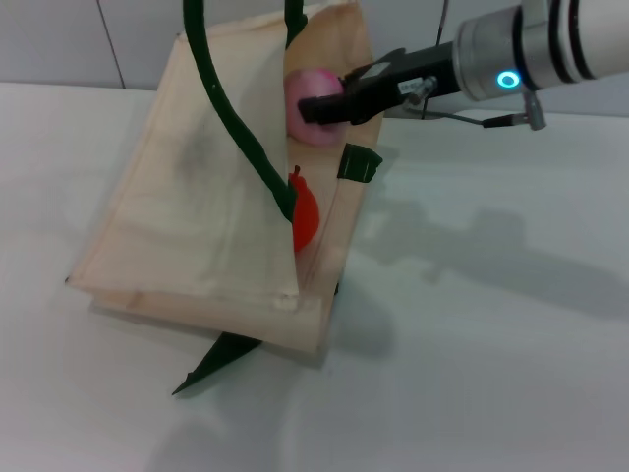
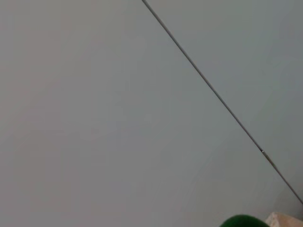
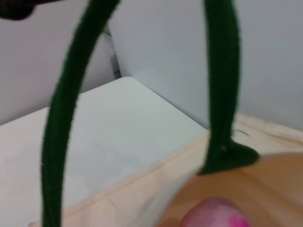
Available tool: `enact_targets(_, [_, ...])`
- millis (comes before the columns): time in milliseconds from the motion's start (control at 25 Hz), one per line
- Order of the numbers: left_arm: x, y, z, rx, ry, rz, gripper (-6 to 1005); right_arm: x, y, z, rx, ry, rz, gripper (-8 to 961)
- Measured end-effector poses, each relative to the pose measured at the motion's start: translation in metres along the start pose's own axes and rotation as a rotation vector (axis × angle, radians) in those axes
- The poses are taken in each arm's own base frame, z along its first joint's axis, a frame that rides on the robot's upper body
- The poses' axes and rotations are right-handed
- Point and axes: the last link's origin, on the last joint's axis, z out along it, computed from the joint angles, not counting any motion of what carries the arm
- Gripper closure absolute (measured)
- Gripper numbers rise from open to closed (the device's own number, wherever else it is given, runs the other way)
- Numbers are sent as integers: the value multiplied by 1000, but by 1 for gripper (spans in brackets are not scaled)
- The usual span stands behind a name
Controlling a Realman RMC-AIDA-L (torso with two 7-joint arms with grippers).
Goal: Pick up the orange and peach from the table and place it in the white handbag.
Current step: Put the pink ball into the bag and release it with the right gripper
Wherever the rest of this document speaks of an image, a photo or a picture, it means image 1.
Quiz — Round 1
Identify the pink toy peach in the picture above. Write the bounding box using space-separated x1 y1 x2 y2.
283 67 345 147

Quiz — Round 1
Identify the beige handbag with green handles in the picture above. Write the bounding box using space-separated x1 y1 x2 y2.
65 0 383 397

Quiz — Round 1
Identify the orange toy fruit with stem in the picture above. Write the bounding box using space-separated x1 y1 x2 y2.
287 165 320 253

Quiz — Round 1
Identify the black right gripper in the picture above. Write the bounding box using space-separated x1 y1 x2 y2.
298 41 466 127

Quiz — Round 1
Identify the grey right arm cable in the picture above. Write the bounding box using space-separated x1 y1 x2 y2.
382 78 547 132

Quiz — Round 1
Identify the thin dark background pole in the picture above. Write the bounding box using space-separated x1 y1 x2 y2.
420 0 451 120

